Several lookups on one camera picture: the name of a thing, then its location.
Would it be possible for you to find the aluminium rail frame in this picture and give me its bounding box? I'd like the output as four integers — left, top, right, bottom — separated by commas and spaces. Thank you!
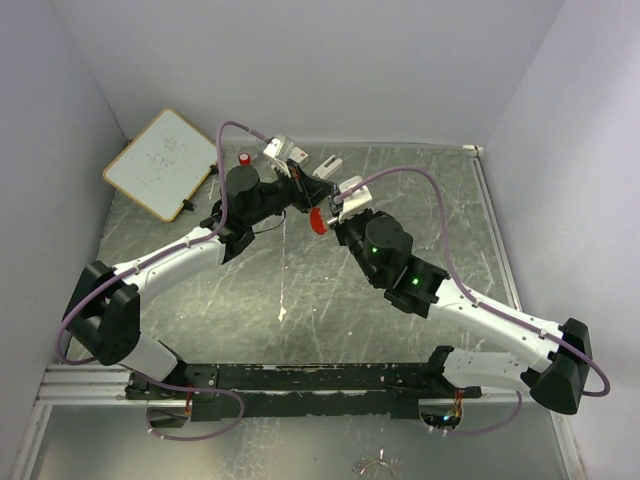
34, 143, 586, 480

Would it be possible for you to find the purple cable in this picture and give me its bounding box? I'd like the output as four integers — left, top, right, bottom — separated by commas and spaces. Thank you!
335, 165, 611, 436
55, 119, 274, 442

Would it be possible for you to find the black whiteboard foot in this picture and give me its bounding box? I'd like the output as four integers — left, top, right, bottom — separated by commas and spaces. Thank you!
183, 199, 195, 212

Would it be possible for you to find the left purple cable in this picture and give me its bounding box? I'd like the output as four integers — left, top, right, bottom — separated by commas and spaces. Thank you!
55, 119, 274, 442

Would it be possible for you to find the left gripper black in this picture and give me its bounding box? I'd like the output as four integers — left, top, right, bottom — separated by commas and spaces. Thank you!
245, 158, 337, 226

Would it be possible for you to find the yellow framed whiteboard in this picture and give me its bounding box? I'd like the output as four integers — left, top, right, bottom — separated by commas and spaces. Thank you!
103, 108, 217, 222

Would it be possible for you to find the black base bar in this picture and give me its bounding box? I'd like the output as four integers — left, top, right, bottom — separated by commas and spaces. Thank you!
125, 362, 481, 422

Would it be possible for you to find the red black stamp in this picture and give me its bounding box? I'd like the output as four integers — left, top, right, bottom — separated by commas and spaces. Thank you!
238, 152, 252, 166

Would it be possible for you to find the white green staple box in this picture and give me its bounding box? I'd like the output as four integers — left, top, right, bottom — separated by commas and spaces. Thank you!
290, 147, 309, 167

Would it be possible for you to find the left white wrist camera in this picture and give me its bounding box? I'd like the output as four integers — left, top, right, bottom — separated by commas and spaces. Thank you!
262, 135, 295, 177

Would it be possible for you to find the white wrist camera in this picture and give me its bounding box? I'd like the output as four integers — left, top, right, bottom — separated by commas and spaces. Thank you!
262, 135, 295, 177
334, 176, 373, 223

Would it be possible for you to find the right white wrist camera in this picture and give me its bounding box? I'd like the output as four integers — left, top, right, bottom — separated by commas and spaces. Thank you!
334, 176, 373, 223

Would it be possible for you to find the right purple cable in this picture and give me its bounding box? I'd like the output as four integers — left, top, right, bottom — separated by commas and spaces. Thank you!
335, 165, 611, 436

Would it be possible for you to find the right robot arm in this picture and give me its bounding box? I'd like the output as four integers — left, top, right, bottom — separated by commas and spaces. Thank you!
330, 209, 592, 415

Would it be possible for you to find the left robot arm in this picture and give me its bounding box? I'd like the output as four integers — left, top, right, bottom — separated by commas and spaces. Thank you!
61, 163, 336, 399

